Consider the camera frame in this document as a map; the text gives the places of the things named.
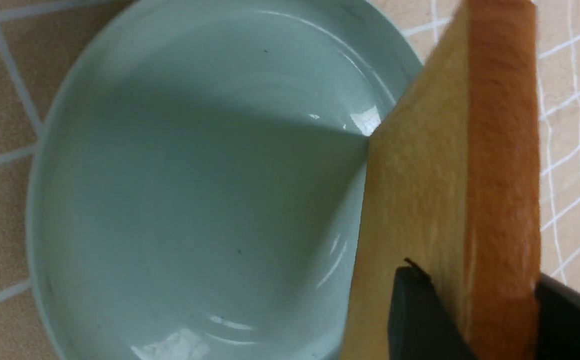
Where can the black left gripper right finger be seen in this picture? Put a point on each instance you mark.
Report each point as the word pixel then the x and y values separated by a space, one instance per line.
pixel 559 321

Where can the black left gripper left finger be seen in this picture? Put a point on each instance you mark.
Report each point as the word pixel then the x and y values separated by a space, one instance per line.
pixel 419 328

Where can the toasted bread slice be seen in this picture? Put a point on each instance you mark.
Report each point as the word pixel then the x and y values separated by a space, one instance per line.
pixel 453 184

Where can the light green round plate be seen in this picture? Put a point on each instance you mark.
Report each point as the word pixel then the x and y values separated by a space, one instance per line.
pixel 198 190

